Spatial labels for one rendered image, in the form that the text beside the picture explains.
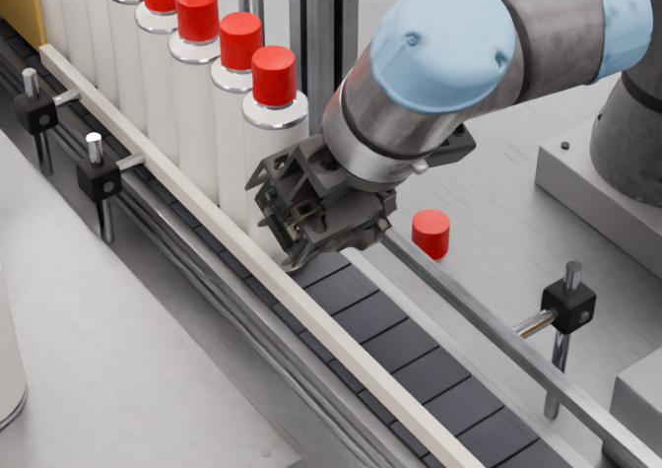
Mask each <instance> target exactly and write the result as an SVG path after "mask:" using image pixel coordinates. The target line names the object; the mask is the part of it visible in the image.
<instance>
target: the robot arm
mask: <svg viewBox="0 0 662 468"><path fill-rule="evenodd" d="M621 71H622V74H621V77H620V78H619V80H618V82H617V83H616V85H615V87H614V88H613V89H612V91H611V92H610V94H609V96H608V99H607V101H606V103H605V104H604V105H603V106H602V107H601V109H600V110H599V112H598V114H597V115H596V117H595V120H594V123H593V126H592V132H591V138H590V145H589V153H590V158H591V161H592V164H593V166H594V167H595V168H596V170H597V171H598V173H599V174H600V175H601V176H602V177H603V178H604V179H605V180H606V181H607V182H608V183H609V184H610V185H611V186H613V187H614V188H615V189H617V190H618V191H620V192H621V193H623V194H625V195H626V196H628V197H630V198H632V199H634V200H636V201H639V202H642V203H645V204H648V205H651V206H655V207H659V208H662V0H400V1H398V2H397V3H396V4H394V5H393V6H392V7H391V8H390V9H389V10H388V11H387V12H386V14H385V15H384V16H383V18H382V19H381V21H380V22H379V24H378V26H377V28H376V30H375V32H374V34H373V37H372V39H371V41H370V42H369V44H368V45H367V47H366V48H365V50H364V52H363V53H362V55H361V56H360V58H359V59H358V61H357V62H356V64H355V65H354V67H353V68H352V69H351V70H350V72H349V73H348V74H347V76H346V77H345V79H344V80H343V82H342V83H341V85H340V86H339V88H338V89H337V91H336V92H335V94H334V95H333V97H332V98H331V100H330V101H329V102H328V104H327V105H326V108H325V113H324V116H323V117H322V119H321V122H320V125H319V128H318V133H316V134H314V135H312V136H310V137H308V138H306V139H304V140H302V141H299V142H297V143H295V144H293V145H291V146H290V147H288V148H286V149H283V150H281V151H279V152H277V153H275V154H273V155H271V156H269V157H266V158H264V159H262V160H261V162H260V163H259V165H258V166H257V168H256V170H255V171H254V173H253V174H252V176H251V177H250V178H249V180H248V181H247V183H246V185H245V186H244V189H245V191H247V190H249V189H251V188H254V187H256V186H258V185H260V184H262V183H263V184H262V186H261V188H260V189H259V191H258V192H257V194H256V195H255V198H254V201H255V202H256V204H257V205H258V207H259V209H260V210H261V212H262V214H263V215H262V216H261V217H260V218H259V220H258V221H257V227H259V228H262V227H266V226H268V227H269V228H270V230H271V232H272V233H273V235H274V237H275V238H276V240H277V242H278V243H279V244H280V246H281V247H282V249H283V250H284V252H287V254H288V255H289V257H288V258H286V259H285V260H284V261H283V262H282V263H281V265H282V266H287V265H290V264H292V263H293V264H292V267H293V269H295V268H297V267H298V266H299V265H301V264H303V263H305V262H307V261H309V260H311V259H313V258H315V257H317V256H319V254H320V253H337V252H340V251H342V250H344V249H346V248H348V247H354V248H356V249H358V250H359V251H364V250H366V249H368V248H369V247H371V246H373V245H375V244H377V243H379V242H380V241H381V240H382V239H383V238H384V236H385V233H386V231H387V230H388V229H390V228H392V225H391V223H390V221H389V220H388V218H387V217H388V216H390V215H391V214H392V212H394V211H396V210H397V204H396V199H397V197H396V194H397V191H396V189H395V187H397V186H398V185H400V184H401V183H403V182H404V181H405V180H406V179H407V178H408V177H409V176H410V175H412V174H413V173H415V174H417V175H421V174H423V173H425V172H426V171H427V170H428V168H431V167H440V166H444V165H449V164H454V163H458V162H459V161H461V160H462V159H463V158H465V157H466V156H467V155H468V154H470V153H471V152H472V151H473V150H475V149H476V147H477V143H476V141H475V140H474V138H473V137H472V135H471V134H470V132H469V130H468V129H467V127H466V126H465V124H464V122H465V121H467V120H469V119H472V118H476V117H479V116H482V115H486V114H489V113H492V112H496V111H499V110H502V109H505V108H508V107H510V106H514V105H517V104H521V103H524V102H527V101H530V100H535V99H538V98H542V97H545V96H548V95H552V94H555V93H558V92H562V91H565V90H568V89H571V88H575V87H578V86H581V85H584V86H591V85H594V84H596V83H597V82H598V81H599V80H600V79H602V78H605V77H608V76H610V75H613V74H616V73H619V72H621ZM282 163H284V166H283V167H280V165H281V164H282ZM279 167H280V168H279ZM263 168H265V170H266V171H267V173H265V174H263V175H261V176H258V175H259V174H260V172H261V171H262V169H263Z"/></svg>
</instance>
